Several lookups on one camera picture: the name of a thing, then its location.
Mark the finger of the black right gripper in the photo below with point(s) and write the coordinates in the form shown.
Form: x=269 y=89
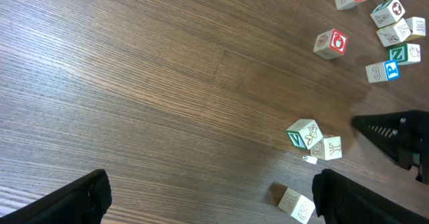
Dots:
x=389 y=132

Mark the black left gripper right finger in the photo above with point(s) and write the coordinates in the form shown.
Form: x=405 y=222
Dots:
x=339 y=200

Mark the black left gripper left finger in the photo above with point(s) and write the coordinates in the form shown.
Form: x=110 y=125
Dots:
x=85 y=200

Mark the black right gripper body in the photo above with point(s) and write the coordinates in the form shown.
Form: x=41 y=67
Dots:
x=413 y=146

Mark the wooden block red side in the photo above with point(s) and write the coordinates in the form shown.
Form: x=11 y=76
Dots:
x=296 y=205

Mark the blue H wooden block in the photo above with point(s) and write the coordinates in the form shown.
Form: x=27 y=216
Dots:
x=328 y=148

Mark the green Z wooden block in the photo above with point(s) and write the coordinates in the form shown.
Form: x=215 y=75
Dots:
x=305 y=133

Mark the small white paper scrap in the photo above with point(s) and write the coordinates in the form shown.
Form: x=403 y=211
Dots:
x=310 y=159

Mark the light blue P block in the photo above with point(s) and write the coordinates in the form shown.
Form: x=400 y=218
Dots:
x=383 y=71

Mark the wooden block number 8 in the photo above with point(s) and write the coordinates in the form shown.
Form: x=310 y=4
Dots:
x=405 y=54

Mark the wooden block green side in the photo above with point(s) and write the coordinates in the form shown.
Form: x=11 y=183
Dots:
x=394 y=34

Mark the red O letter block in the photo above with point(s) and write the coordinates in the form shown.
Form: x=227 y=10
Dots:
x=331 y=44

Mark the yellow-sided wooden block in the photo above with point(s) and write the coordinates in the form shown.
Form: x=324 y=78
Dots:
x=417 y=26

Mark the wooden block ladybug picture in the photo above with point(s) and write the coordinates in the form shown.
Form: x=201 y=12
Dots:
x=387 y=13

